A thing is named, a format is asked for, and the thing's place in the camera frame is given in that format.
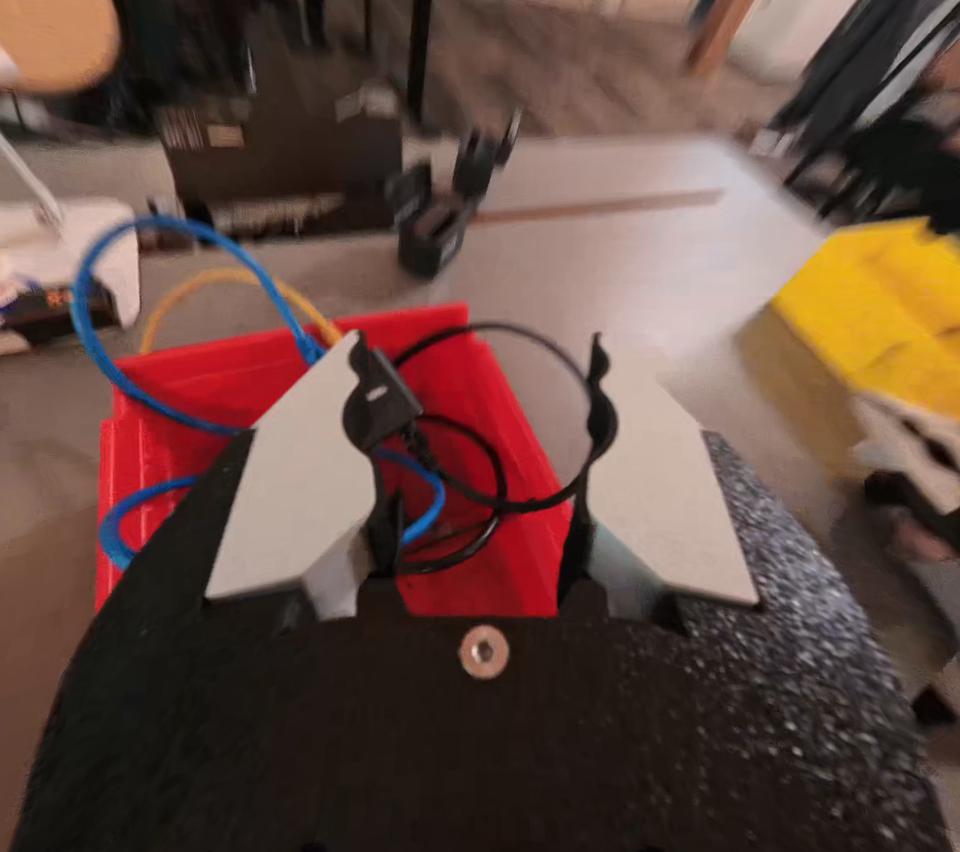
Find dark cardboard box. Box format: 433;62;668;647
153;80;406;234

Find black ethernet adapter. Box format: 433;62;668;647
348;346;425;452

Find black box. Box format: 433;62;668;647
0;282;121;347

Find white box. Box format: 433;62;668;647
0;196;142;328

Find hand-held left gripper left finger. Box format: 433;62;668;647
204;331;408;621

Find black adapter cable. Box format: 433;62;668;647
375;321;601;576

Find yellow plastic bin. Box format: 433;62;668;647
738;218;960;418

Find red plastic bin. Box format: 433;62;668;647
96;303;575;619

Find yellow ethernet cable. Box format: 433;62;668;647
138;267;342;354

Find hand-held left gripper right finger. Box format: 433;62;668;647
558;333;760;622

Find blue ethernet cable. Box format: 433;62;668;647
71;215;447;572

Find black power station with display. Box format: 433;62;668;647
397;200;475;279

